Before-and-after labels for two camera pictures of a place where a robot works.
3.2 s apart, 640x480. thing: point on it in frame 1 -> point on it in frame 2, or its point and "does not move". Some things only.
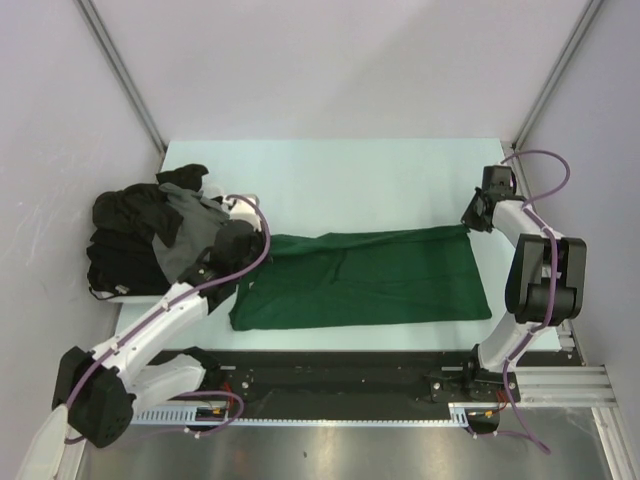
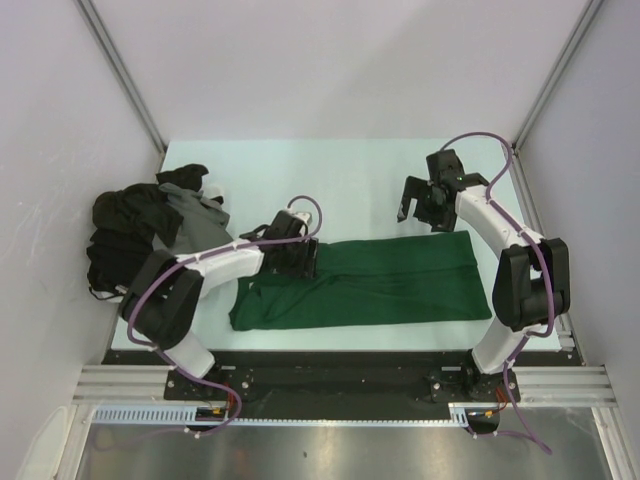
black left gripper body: x=257 y=250 -> x=294 y=262
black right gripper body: x=471 y=217 -> x=442 y=216
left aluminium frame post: x=103 y=38 does not move
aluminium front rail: x=563 y=387 does not move
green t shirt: x=364 y=278 does not move
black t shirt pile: x=126 y=223 does not move
